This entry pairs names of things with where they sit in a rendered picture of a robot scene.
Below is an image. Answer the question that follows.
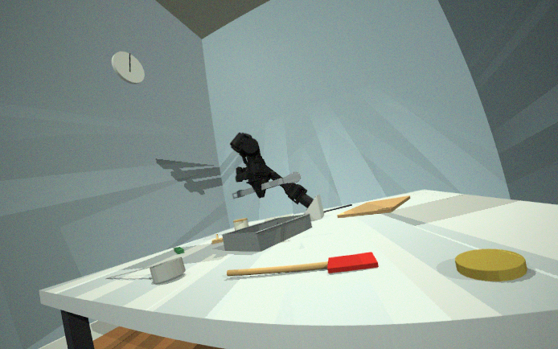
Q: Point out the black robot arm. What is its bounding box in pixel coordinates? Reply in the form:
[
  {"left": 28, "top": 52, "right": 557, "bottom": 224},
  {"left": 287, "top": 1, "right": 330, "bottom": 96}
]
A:
[{"left": 230, "top": 133, "right": 314, "bottom": 209}]

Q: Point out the red spatula with wooden handle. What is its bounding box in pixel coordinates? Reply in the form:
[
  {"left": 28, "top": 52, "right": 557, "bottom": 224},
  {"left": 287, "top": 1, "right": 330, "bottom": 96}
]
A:
[{"left": 227, "top": 252, "right": 379, "bottom": 276}]

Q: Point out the wooden board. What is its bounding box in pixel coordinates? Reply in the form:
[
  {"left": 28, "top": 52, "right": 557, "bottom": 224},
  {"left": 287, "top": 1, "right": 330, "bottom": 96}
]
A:
[{"left": 337, "top": 195, "right": 410, "bottom": 218}]

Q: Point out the yellow flat disc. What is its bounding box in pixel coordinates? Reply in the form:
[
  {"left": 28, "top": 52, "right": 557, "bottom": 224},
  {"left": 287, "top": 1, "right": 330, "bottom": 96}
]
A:
[{"left": 455, "top": 248, "right": 527, "bottom": 281}]

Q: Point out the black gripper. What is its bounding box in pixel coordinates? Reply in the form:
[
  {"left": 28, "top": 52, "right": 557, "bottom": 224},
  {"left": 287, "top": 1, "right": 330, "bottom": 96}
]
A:
[{"left": 235, "top": 157, "right": 277, "bottom": 198}]

